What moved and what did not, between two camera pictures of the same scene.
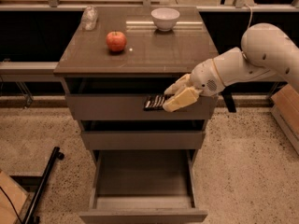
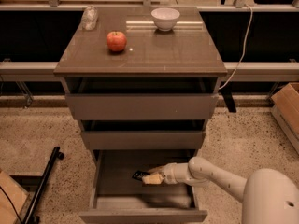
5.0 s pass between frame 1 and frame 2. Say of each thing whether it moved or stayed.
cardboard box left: stayed
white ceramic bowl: stayed
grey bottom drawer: stayed
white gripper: moved
